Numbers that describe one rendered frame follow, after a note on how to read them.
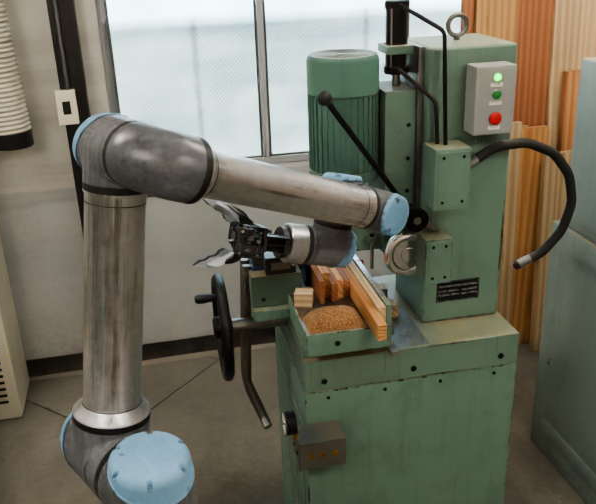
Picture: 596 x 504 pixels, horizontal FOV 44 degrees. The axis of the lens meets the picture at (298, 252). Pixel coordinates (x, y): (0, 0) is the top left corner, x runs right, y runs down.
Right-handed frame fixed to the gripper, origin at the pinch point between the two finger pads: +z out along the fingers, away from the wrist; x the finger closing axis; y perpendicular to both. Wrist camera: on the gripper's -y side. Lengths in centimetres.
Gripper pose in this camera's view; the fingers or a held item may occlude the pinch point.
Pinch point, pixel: (195, 231)
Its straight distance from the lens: 163.5
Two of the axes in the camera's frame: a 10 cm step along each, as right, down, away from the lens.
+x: -1.7, 9.7, 1.5
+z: -9.1, -0.9, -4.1
